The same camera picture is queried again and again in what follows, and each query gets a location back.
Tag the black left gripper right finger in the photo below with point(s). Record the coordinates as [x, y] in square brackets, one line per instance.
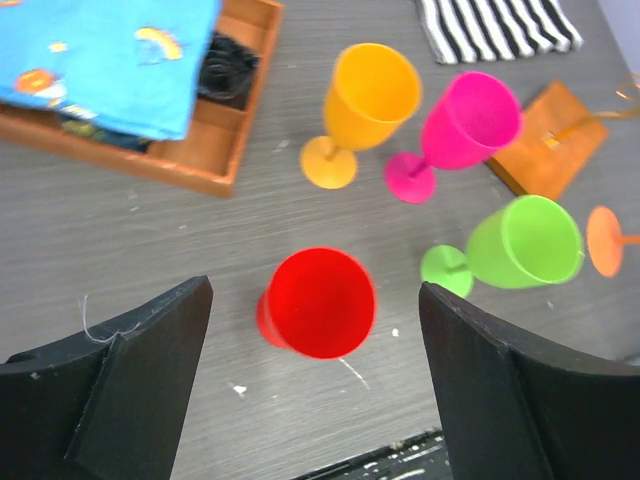
[515, 405]

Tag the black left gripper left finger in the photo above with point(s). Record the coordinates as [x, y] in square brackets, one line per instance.
[109, 403]

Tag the orange plastic wine glass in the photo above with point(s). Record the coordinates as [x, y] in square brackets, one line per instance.
[606, 242]

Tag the gold wire glass rack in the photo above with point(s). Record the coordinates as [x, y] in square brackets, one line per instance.
[559, 137]

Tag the green plastic wine glass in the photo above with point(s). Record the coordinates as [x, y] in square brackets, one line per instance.
[531, 242]

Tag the red plastic wine glass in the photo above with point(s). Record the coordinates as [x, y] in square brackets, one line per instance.
[320, 303]

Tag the pink plastic wine glass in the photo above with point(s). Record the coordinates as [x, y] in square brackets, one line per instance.
[477, 116]

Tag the yellow plastic wine glass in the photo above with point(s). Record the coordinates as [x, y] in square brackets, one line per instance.
[374, 89]

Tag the wooden compartment tray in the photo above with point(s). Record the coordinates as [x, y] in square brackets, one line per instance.
[208, 159]

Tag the dark patterned cloth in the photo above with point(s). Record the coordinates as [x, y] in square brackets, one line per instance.
[87, 130]

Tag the blue patterned cloth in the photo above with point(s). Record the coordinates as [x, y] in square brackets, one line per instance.
[125, 66]

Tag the black item in tray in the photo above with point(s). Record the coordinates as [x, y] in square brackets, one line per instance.
[227, 72]

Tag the black white striped cloth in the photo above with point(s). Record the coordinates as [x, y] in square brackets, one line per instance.
[471, 31]

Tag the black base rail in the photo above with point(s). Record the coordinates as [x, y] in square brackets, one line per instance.
[422, 456]

